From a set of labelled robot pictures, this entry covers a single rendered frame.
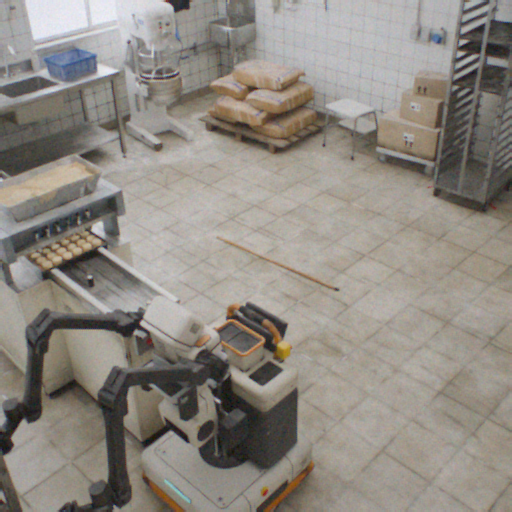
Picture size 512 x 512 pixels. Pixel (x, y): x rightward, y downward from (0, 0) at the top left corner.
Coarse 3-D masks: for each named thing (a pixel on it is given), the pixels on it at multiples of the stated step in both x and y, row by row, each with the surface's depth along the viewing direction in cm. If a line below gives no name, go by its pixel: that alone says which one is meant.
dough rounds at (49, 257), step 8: (88, 232) 384; (64, 240) 376; (72, 240) 377; (80, 240) 376; (88, 240) 376; (96, 240) 375; (48, 248) 372; (56, 248) 369; (64, 248) 371; (72, 248) 369; (80, 248) 370; (88, 248) 370; (24, 256) 367; (32, 256) 363; (40, 256) 364; (48, 256) 363; (56, 256) 364; (64, 256) 363; (72, 256) 366; (40, 264) 359; (48, 264) 356; (56, 264) 360
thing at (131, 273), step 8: (104, 256) 369; (112, 256) 365; (112, 264) 366; (120, 264) 359; (128, 272) 355; (136, 272) 352; (136, 280) 352; (144, 280) 346; (144, 288) 349; (152, 288) 342; (160, 288) 340; (168, 296) 334
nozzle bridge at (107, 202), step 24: (96, 192) 368; (120, 192) 370; (0, 216) 348; (48, 216) 347; (72, 216) 364; (96, 216) 372; (0, 240) 331; (24, 240) 349; (48, 240) 353; (0, 264) 348
